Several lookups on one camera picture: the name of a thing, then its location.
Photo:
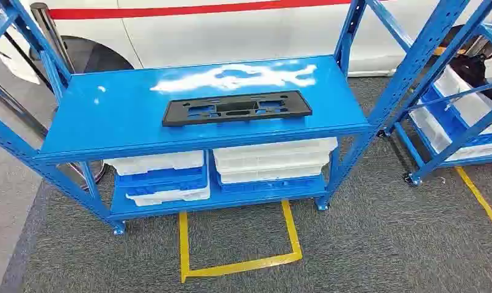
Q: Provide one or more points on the black plastic frame panel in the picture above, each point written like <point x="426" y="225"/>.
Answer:
<point x="177" y="113"/>

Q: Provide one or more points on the blue plastic tray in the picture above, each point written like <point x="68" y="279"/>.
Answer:
<point x="161" y="180"/>
<point x="266" y="186"/>

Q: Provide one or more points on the white car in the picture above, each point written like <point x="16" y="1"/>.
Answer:
<point x="230" y="32"/>

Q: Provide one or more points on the blue metal shelf rack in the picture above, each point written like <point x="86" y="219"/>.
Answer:
<point x="416" y="52"/>
<point x="120" y="117"/>

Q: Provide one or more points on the blue plastic bin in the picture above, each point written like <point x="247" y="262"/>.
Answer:
<point x="446" y="115"/>

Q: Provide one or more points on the black bag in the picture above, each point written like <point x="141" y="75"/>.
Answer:
<point x="470" y="70"/>

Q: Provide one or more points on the chrome stanchion post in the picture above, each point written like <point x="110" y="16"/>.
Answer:
<point x="48" y="28"/>

